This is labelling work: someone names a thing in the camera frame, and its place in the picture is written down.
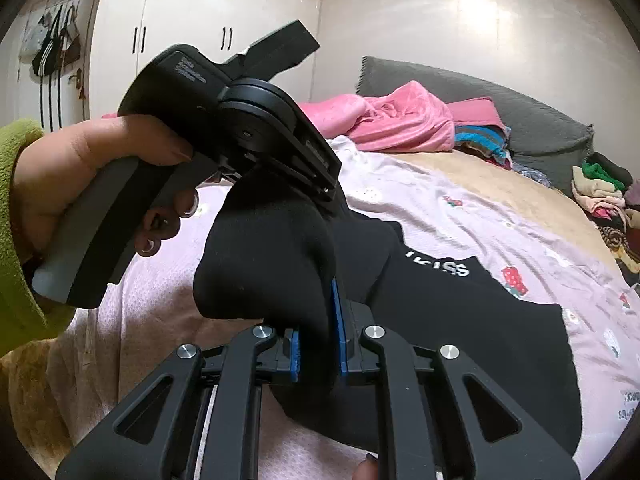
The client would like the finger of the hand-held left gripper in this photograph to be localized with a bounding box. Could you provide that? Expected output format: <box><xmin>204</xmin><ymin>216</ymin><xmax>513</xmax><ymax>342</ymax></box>
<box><xmin>255</xmin><ymin>97</ymin><xmax>343</xmax><ymax>203</ymax></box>

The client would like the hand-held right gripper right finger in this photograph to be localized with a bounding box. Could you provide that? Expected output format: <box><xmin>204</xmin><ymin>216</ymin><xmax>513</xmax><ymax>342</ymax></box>
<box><xmin>331</xmin><ymin>279</ymin><xmax>581</xmax><ymax>480</ymax></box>

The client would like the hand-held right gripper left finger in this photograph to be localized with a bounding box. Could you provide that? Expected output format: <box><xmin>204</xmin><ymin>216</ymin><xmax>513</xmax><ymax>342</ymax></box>
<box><xmin>55</xmin><ymin>324</ymin><xmax>301</xmax><ymax>480</ymax></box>

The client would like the black top with orange cuffs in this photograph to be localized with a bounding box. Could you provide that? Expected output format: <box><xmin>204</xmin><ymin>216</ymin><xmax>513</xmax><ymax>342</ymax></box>
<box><xmin>192</xmin><ymin>165</ymin><xmax>583</xmax><ymax>461</ymax></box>

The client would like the person's left forearm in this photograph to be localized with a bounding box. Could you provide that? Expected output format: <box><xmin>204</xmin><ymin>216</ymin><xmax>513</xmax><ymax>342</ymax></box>
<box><xmin>0</xmin><ymin>119</ymin><xmax>76</xmax><ymax>358</ymax></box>

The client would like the pile of mixed clothes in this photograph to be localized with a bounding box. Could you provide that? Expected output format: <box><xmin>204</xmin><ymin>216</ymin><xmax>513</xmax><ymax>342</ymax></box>
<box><xmin>570</xmin><ymin>152</ymin><xmax>640</xmax><ymax>273</ymax></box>

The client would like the person's right hand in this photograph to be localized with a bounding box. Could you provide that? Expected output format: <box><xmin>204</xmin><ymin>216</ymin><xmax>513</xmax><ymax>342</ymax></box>
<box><xmin>352</xmin><ymin>452</ymin><xmax>382</xmax><ymax>480</ymax></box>

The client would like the person's left hand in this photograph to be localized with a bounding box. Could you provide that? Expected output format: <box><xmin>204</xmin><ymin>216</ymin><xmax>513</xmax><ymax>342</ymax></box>
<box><xmin>12</xmin><ymin>115</ymin><xmax>201</xmax><ymax>261</ymax></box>

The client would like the white wardrobe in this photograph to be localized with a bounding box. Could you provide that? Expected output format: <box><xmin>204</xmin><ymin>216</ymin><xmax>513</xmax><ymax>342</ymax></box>
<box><xmin>90</xmin><ymin>0</ymin><xmax>328</xmax><ymax>121</ymax></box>

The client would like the pink fleece blanket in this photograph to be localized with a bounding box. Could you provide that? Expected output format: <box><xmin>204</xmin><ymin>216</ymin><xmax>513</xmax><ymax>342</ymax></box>
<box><xmin>102</xmin><ymin>80</ymin><xmax>508</xmax><ymax>153</ymax></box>

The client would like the brown hanging bag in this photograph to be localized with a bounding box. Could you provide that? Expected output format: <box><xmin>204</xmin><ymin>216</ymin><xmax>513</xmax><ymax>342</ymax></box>
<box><xmin>60</xmin><ymin>4</ymin><xmax>84</xmax><ymax>66</ymax></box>

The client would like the black striped hanging bag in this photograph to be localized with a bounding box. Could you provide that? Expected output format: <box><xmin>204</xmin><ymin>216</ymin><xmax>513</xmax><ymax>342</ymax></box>
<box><xmin>31</xmin><ymin>6</ymin><xmax>67</xmax><ymax>79</ymax></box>

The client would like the white door with black stripes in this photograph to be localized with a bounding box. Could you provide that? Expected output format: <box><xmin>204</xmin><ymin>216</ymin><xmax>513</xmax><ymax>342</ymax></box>
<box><xmin>15</xmin><ymin>0</ymin><xmax>98</xmax><ymax>133</ymax></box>

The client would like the white hanging bag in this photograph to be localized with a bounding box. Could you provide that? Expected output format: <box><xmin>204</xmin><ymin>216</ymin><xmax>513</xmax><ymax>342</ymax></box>
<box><xmin>20</xmin><ymin>12</ymin><xmax>51</xmax><ymax>57</ymax></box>

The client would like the teal striped cloth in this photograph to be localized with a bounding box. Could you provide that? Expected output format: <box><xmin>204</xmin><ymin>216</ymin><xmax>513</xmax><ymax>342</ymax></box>
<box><xmin>455</xmin><ymin>125</ymin><xmax>513</xmax><ymax>168</ymax></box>

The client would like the lilac printed bed sheet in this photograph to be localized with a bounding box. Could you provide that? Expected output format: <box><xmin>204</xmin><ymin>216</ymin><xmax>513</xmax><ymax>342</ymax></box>
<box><xmin>45</xmin><ymin>135</ymin><xmax>640</xmax><ymax>480</ymax></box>

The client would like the beige fuzzy blanket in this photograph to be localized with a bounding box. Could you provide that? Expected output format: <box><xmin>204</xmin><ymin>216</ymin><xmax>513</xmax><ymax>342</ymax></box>
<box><xmin>0</xmin><ymin>150</ymin><xmax>623</xmax><ymax>466</ymax></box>

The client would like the blue patterned cloth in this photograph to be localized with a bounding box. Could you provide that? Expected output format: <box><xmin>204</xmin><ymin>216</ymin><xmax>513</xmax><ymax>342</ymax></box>
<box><xmin>515</xmin><ymin>162</ymin><xmax>552</xmax><ymax>187</ymax></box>

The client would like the grey cushion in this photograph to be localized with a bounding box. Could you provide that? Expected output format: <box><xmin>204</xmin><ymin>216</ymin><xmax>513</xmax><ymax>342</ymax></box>
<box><xmin>356</xmin><ymin>56</ymin><xmax>596</xmax><ymax>196</ymax></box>

